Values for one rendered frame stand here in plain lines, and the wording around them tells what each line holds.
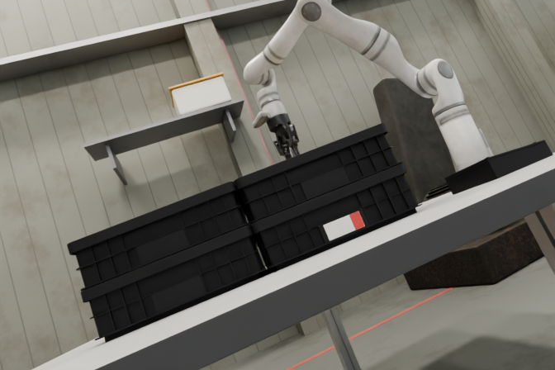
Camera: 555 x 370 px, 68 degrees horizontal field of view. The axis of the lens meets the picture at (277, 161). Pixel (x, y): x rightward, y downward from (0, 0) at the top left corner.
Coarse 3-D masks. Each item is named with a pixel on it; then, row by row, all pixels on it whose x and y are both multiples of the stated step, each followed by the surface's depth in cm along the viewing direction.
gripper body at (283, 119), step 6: (282, 114) 131; (270, 120) 132; (276, 120) 131; (282, 120) 131; (288, 120) 132; (270, 126) 132; (276, 126) 131; (282, 126) 130; (276, 132) 135; (282, 132) 131; (288, 138) 131; (282, 144) 133
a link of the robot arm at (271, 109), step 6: (270, 102) 132; (276, 102) 132; (264, 108) 133; (270, 108) 132; (276, 108) 131; (282, 108) 133; (258, 114) 129; (264, 114) 128; (270, 114) 131; (276, 114) 131; (258, 120) 130; (264, 120) 132; (258, 126) 135
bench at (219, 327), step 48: (480, 192) 69; (528, 192) 52; (384, 240) 49; (432, 240) 48; (240, 288) 80; (288, 288) 43; (336, 288) 44; (144, 336) 56; (192, 336) 40; (240, 336) 41; (336, 336) 187
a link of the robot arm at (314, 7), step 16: (304, 0) 111; (320, 0) 111; (304, 16) 114; (320, 16) 113; (336, 16) 113; (336, 32) 116; (352, 32) 115; (368, 32) 115; (352, 48) 120; (368, 48) 116
